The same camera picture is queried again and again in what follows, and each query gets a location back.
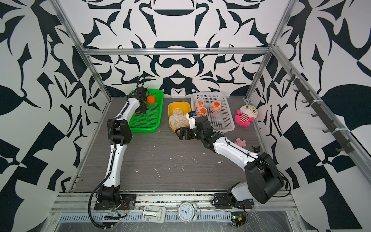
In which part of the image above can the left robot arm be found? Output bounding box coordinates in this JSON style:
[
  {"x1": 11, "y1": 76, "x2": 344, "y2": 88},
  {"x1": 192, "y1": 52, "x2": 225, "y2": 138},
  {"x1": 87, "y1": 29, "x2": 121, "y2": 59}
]
[{"x1": 98, "y1": 87, "x2": 148, "y2": 207}]

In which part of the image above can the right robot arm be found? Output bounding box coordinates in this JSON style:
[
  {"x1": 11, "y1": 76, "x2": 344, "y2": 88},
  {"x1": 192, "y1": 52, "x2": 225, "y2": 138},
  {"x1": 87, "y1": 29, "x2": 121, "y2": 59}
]
[{"x1": 175, "y1": 117, "x2": 284, "y2": 204}]

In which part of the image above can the white perforated plastic basket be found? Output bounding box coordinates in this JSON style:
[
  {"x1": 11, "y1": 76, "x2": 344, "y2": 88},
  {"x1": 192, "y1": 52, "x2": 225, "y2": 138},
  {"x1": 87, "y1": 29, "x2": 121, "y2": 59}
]
[{"x1": 190, "y1": 92, "x2": 235, "y2": 133}]

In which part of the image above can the green plastic basket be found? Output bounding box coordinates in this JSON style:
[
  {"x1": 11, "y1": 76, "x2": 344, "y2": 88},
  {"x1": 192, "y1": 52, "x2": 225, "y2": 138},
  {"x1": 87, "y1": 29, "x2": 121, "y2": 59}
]
[{"x1": 129, "y1": 89, "x2": 164, "y2": 133}]

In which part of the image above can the yellow plastic tray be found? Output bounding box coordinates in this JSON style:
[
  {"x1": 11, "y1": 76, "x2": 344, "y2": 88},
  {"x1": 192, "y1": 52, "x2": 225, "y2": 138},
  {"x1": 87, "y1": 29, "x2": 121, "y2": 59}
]
[{"x1": 168, "y1": 101, "x2": 191, "y2": 132}]

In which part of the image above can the small pink plush toy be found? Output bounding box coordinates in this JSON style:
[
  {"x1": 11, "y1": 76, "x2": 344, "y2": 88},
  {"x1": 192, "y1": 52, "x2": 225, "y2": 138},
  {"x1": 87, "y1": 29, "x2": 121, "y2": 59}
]
[{"x1": 234, "y1": 138, "x2": 246, "y2": 148}]

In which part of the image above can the pink white plush toy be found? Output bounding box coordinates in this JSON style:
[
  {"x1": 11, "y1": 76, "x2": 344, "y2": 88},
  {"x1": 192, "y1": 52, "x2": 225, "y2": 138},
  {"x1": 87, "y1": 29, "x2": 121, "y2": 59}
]
[{"x1": 234, "y1": 105, "x2": 259, "y2": 127}]

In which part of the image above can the small black toy figure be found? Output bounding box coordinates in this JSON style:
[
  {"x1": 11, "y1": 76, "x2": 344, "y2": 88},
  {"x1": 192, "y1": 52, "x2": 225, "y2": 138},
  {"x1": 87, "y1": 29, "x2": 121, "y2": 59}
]
[{"x1": 252, "y1": 146, "x2": 261, "y2": 153}]

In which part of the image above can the white analog clock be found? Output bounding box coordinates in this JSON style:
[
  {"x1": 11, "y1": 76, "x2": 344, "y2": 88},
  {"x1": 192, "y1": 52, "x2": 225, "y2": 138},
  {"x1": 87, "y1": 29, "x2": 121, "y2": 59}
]
[{"x1": 177, "y1": 202, "x2": 198, "y2": 223}]

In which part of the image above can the small green circuit board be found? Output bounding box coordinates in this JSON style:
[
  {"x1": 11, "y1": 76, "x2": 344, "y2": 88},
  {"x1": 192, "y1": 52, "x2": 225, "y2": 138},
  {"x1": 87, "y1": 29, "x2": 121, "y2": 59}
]
[{"x1": 231, "y1": 211, "x2": 249, "y2": 227}]

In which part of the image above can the left black corrugated cable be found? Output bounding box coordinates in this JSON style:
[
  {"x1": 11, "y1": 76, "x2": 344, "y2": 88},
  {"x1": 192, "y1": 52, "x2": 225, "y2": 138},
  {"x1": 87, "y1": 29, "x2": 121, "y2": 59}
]
[{"x1": 88, "y1": 75, "x2": 146, "y2": 230}]

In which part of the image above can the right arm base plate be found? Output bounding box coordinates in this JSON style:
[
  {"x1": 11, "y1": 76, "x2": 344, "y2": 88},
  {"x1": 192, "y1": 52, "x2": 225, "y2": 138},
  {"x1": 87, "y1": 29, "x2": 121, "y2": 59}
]
[{"x1": 211, "y1": 193, "x2": 254, "y2": 209}]

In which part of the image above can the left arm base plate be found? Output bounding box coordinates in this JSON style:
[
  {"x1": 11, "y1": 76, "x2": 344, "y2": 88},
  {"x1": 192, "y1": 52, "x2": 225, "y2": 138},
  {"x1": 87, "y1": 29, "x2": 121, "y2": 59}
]
[{"x1": 94, "y1": 194, "x2": 137, "y2": 211}]

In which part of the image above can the black hook rail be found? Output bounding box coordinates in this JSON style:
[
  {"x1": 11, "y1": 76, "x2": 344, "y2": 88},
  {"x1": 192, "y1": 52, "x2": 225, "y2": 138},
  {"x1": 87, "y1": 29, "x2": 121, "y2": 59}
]
[{"x1": 288, "y1": 73, "x2": 355, "y2": 154}]

